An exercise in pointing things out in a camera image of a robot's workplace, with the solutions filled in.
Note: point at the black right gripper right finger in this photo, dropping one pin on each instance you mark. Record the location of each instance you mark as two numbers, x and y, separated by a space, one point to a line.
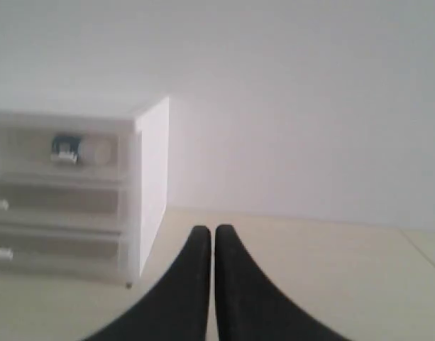
249 306

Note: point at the clear wide drawer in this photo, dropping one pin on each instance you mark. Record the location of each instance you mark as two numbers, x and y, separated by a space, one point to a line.
79 254
44 207

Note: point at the white plastic drawer cabinet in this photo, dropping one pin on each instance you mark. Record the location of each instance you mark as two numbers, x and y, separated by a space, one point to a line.
146 128

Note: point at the clear bottom wide drawer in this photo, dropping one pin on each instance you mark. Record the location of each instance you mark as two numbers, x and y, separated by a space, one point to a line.
79 254

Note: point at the white blue-labelled pill bottle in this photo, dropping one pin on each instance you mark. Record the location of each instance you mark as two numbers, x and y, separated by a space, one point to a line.
79 149

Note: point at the clear middle wide drawer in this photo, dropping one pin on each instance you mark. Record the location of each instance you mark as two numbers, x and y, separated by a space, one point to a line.
44 207

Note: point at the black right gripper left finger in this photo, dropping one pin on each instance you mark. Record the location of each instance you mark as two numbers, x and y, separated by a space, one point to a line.
177 306

